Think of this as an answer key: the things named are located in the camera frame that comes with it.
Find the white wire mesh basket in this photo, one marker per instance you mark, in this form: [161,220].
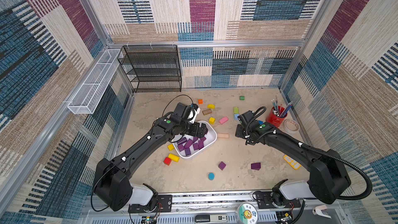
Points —
[89,94]

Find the pink rectangular block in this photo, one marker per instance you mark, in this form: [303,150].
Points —
[223,120]

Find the small yellow cube block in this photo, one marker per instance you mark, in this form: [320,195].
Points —
[171,147]

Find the dark wood grain block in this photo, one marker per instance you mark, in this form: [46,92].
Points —
[207,111]

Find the purple cylinder block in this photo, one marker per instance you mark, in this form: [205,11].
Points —
[182,141]

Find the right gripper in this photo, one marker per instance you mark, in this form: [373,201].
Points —
[241,131]

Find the tape roll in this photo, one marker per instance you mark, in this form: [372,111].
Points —
[291,126]

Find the white plastic storage bin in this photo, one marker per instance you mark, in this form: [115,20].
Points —
[191,146]

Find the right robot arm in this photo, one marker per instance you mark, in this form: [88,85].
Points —
[328,177]

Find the round green sticker badge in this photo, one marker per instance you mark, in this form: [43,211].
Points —
[246,213]

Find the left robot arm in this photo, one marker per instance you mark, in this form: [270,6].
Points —
[112,177]

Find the red pencil bucket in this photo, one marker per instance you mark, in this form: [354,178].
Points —
[275,117]

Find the red cube block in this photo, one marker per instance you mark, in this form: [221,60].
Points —
[168,161]

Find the yellow calculator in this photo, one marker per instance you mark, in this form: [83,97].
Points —
[294,164]

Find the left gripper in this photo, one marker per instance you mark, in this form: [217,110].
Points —
[196,133]

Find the yellow cylinder block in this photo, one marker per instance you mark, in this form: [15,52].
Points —
[174,157]

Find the blue round disc block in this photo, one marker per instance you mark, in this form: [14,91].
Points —
[211,176]

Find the black wire mesh shelf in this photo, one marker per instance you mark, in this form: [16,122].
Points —
[152,68]

